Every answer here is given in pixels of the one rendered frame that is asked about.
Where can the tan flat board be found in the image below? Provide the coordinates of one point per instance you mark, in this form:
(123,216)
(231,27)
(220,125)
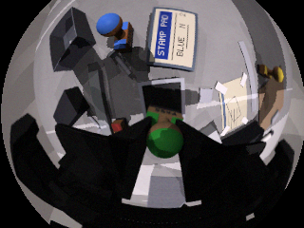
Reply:
(270,98)

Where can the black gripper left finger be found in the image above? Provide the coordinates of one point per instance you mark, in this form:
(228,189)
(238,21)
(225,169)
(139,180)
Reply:
(121,153)

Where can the brown wooden hand stamp with red top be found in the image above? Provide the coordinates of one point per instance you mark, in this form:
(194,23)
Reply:
(119,124)

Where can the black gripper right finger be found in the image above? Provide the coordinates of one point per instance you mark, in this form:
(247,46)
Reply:
(204,161)

